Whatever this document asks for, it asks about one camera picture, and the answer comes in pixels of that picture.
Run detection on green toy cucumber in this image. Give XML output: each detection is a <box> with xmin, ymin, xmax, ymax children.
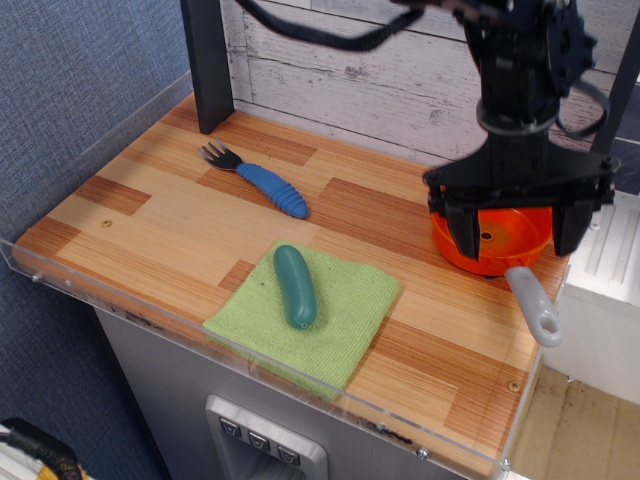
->
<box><xmin>273</xmin><ymin>245</ymin><xmax>318</xmax><ymax>330</ymax></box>

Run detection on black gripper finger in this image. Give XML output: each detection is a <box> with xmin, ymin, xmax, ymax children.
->
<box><xmin>446</xmin><ymin>206</ymin><xmax>480</xmax><ymax>261</ymax></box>
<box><xmin>552</xmin><ymin>201</ymin><xmax>593</xmax><ymax>256</ymax></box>

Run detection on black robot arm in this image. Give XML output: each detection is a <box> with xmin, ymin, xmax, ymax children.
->
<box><xmin>423</xmin><ymin>1</ymin><xmax>620</xmax><ymax>259</ymax></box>

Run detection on black braided cable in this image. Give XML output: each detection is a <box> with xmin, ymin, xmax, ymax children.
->
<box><xmin>234</xmin><ymin>0</ymin><xmax>426</xmax><ymax>53</ymax></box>

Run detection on white ribbed appliance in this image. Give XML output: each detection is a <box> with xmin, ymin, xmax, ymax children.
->
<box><xmin>541</xmin><ymin>192</ymin><xmax>639</xmax><ymax>404</ymax></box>

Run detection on dark frame post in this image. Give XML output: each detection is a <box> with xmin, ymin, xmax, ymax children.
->
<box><xmin>557</xmin><ymin>0</ymin><xmax>640</xmax><ymax>247</ymax></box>
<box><xmin>180</xmin><ymin>0</ymin><xmax>235</xmax><ymax>134</ymax></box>

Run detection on dark right frame post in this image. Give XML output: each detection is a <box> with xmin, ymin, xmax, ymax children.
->
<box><xmin>557</xmin><ymin>0</ymin><xmax>640</xmax><ymax>247</ymax></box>

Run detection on grey metal cabinet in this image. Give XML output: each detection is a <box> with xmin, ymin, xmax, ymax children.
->
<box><xmin>97</xmin><ymin>311</ymin><xmax>462</xmax><ymax>479</ymax></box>

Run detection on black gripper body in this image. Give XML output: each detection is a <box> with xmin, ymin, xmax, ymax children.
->
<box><xmin>423</xmin><ymin>117</ymin><xmax>621</xmax><ymax>215</ymax></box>

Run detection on fork with blue handle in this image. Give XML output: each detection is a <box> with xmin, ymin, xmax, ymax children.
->
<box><xmin>197</xmin><ymin>139</ymin><xmax>310</xmax><ymax>219</ymax></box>

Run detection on dark left frame post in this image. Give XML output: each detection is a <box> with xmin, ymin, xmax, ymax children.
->
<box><xmin>180</xmin><ymin>0</ymin><xmax>235</xmax><ymax>134</ymax></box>

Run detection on silver button panel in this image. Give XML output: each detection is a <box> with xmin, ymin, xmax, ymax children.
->
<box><xmin>205</xmin><ymin>395</ymin><xmax>329</xmax><ymax>479</ymax></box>

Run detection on orange pan with grey handle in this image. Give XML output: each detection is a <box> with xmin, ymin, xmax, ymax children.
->
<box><xmin>431</xmin><ymin>207</ymin><xmax>564</xmax><ymax>348</ymax></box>

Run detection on green cloth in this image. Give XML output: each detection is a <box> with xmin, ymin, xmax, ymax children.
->
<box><xmin>203</xmin><ymin>241</ymin><xmax>400</xmax><ymax>401</ymax></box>

